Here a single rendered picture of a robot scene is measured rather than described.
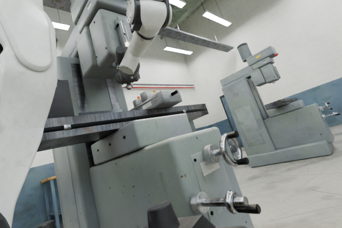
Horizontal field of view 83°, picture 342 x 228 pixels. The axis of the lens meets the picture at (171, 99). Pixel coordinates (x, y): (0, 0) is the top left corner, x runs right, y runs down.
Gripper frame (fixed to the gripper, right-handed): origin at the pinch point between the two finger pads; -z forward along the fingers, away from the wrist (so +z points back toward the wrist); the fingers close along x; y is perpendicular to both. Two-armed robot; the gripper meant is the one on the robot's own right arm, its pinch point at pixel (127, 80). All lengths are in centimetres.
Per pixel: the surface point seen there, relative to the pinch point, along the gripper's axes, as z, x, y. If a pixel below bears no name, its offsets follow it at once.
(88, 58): -19.7, 16.9, -27.2
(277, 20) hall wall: -300, -582, -254
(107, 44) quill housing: -1.1, 5.6, -24.2
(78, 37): -30, 21, -50
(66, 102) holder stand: 8.9, 29.3, 9.4
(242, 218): 22, -26, 74
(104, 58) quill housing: -7.5, 8.6, -18.9
